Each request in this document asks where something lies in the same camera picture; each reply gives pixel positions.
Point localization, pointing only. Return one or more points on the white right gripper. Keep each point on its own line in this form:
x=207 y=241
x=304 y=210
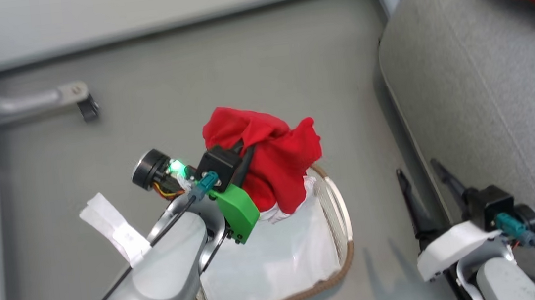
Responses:
x=452 y=247

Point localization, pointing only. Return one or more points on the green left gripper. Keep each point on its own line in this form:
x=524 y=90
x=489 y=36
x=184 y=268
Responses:
x=237 y=213

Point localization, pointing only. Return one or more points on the red garment with white trim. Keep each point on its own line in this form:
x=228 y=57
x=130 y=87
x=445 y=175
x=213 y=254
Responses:
x=278 y=159

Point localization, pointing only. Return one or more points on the grey fabric sofa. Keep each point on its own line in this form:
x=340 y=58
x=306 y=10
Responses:
x=480 y=88

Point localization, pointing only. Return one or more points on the white basket liner cloth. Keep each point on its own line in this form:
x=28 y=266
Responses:
x=269 y=264

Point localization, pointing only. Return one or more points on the white laundry basket brown rim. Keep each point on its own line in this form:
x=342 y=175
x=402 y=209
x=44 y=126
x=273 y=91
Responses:
x=343 y=256

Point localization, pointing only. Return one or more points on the white paper tag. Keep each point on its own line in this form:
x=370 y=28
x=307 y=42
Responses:
x=117 y=230

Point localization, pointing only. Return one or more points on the black caster wheel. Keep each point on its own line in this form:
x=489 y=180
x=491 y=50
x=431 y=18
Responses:
x=89 y=109

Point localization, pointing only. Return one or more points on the grey partition support leg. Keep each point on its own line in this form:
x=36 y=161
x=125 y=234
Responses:
x=19 y=102

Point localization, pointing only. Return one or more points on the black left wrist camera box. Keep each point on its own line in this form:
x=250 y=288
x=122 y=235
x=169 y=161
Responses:
x=219 y=165

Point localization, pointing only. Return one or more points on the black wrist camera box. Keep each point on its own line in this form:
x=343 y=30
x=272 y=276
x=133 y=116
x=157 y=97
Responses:
x=489 y=203
x=219 y=165

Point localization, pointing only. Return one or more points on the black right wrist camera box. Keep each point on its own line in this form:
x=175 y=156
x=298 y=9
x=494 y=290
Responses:
x=489 y=203

